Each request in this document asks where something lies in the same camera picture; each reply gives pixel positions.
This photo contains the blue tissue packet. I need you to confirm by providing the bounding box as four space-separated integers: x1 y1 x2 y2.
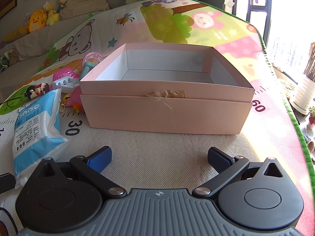
12 88 68 190

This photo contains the pink cardboard box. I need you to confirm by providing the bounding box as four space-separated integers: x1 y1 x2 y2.
79 43 255 135

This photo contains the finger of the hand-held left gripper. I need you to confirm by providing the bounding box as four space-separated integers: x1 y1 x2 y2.
0 173 16 194

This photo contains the small yellow duck doll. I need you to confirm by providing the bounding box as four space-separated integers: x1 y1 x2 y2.
43 2 61 26

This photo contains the pink-topped yellow toy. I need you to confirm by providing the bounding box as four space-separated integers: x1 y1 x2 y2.
82 52 100 65

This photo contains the white ribbed plant pot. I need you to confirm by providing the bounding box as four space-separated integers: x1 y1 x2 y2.
289 76 315 115

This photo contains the grey covered sofa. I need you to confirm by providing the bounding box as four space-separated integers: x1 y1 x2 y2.
0 0 148 104

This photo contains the long yellow plush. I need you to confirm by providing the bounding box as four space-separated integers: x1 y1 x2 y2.
2 26 30 42

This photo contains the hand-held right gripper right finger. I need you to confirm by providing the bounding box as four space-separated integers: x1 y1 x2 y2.
192 147 286 199

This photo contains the cartoon printed play mat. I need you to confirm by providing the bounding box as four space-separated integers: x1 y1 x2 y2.
0 0 315 236

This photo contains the cartoon figurine keychain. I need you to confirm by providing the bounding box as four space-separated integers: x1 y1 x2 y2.
25 82 51 101

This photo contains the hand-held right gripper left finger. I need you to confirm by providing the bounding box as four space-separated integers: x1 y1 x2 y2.
32 146 127 198

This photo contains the pink bird toy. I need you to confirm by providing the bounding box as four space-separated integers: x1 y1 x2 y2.
65 86 84 113

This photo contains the teal toy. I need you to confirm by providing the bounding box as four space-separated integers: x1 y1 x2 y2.
79 63 95 80

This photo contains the beige pillow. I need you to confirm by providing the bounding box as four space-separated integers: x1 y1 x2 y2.
60 0 111 20

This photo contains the big-headed boy doll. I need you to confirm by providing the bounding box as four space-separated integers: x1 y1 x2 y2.
57 0 70 13

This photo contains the brown plush toy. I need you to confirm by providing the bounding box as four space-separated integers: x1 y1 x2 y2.
7 48 19 64

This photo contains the dark window frame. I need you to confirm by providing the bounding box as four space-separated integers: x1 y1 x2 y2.
246 0 273 47

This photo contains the yellow duck plush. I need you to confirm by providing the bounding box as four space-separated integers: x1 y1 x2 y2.
28 9 48 33

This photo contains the small potted plant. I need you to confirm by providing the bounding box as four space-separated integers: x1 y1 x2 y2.
308 106 315 128

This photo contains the white charger plug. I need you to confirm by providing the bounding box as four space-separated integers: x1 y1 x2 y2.
52 77 79 90

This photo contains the pink toy net scoop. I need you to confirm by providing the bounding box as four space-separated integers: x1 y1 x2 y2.
52 68 80 83

